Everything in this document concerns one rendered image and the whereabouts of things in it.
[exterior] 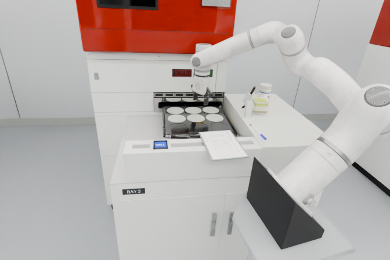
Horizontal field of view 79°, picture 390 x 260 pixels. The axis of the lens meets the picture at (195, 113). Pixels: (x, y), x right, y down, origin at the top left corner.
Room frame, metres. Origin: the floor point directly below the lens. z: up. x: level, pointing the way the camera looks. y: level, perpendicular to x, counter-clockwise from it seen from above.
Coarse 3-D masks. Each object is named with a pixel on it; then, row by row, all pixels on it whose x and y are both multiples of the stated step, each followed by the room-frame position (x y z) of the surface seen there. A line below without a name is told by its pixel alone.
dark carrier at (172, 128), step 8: (184, 112) 1.25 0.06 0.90; (168, 120) 1.14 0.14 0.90; (208, 120) 1.16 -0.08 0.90; (224, 120) 1.17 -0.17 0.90; (168, 128) 1.05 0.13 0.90; (176, 128) 1.05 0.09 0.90; (184, 128) 1.06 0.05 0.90; (192, 128) 1.06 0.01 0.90; (200, 128) 1.07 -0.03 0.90; (208, 128) 1.07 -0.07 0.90; (216, 128) 1.08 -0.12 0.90; (224, 128) 1.08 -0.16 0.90
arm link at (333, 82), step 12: (288, 60) 0.98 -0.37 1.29; (300, 60) 0.97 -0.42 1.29; (312, 60) 0.89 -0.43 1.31; (324, 60) 0.86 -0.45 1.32; (300, 72) 0.93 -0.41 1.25; (312, 72) 0.85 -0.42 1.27; (324, 72) 0.82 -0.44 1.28; (336, 72) 0.80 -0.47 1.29; (324, 84) 0.80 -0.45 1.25; (336, 84) 0.78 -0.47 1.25; (348, 84) 0.77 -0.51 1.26; (336, 96) 0.77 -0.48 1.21; (348, 96) 0.76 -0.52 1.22
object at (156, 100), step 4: (156, 100) 1.35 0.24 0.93; (160, 100) 1.35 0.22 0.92; (164, 100) 1.36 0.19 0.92; (168, 100) 1.36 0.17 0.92; (172, 100) 1.36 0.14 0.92; (176, 100) 1.37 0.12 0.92; (180, 100) 1.37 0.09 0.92; (184, 100) 1.38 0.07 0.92; (188, 100) 1.38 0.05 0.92; (192, 100) 1.38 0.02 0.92; (196, 100) 1.39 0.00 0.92; (200, 100) 1.39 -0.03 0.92; (208, 100) 1.40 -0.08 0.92; (212, 100) 1.41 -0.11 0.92; (216, 100) 1.41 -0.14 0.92; (220, 100) 1.41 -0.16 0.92; (156, 104) 1.35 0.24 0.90; (156, 108) 1.35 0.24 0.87; (160, 108) 1.36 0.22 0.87
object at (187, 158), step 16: (128, 144) 0.79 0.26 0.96; (144, 144) 0.80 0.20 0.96; (176, 144) 0.82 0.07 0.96; (192, 144) 0.82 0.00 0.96; (240, 144) 0.84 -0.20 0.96; (256, 144) 0.84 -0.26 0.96; (128, 160) 0.73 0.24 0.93; (144, 160) 0.74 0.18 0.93; (160, 160) 0.75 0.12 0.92; (176, 160) 0.76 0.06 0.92; (192, 160) 0.77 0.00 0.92; (208, 160) 0.78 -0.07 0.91; (224, 160) 0.79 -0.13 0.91; (240, 160) 0.80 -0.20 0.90; (128, 176) 0.73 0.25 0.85; (144, 176) 0.74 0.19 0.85; (160, 176) 0.75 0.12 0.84; (176, 176) 0.76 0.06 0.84; (192, 176) 0.77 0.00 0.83; (208, 176) 0.78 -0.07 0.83; (224, 176) 0.79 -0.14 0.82
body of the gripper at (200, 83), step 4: (196, 76) 1.24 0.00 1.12; (200, 76) 1.21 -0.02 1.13; (204, 76) 1.21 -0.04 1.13; (208, 76) 1.23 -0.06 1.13; (196, 80) 1.24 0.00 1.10; (200, 80) 1.21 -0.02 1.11; (204, 80) 1.20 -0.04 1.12; (208, 80) 1.22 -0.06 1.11; (196, 84) 1.24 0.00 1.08; (200, 84) 1.21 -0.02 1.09; (204, 84) 1.20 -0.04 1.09; (208, 84) 1.22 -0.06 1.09; (192, 88) 1.26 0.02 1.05; (196, 88) 1.24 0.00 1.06; (200, 88) 1.21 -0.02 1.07; (204, 88) 1.20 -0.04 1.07; (196, 92) 1.24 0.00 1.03; (200, 92) 1.21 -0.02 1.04; (204, 92) 1.20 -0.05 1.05
